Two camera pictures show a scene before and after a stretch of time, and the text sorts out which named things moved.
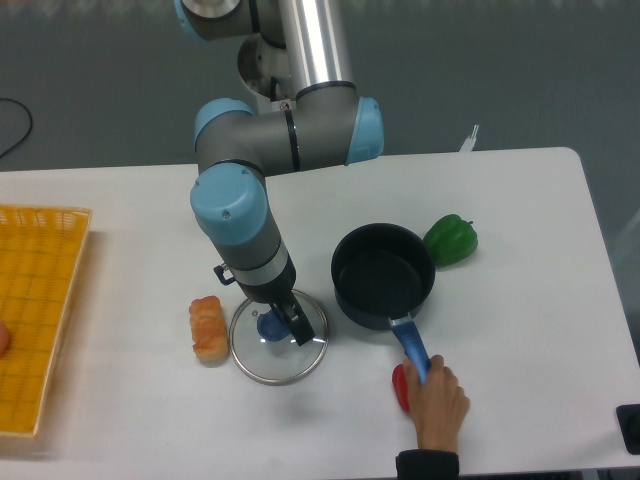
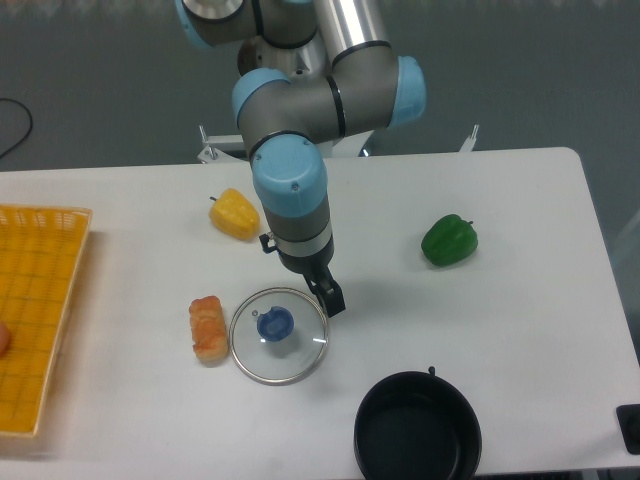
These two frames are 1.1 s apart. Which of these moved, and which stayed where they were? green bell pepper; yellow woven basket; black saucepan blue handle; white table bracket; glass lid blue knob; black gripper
Moved: black gripper; black saucepan blue handle
Stayed: green bell pepper; white table bracket; glass lid blue knob; yellow woven basket
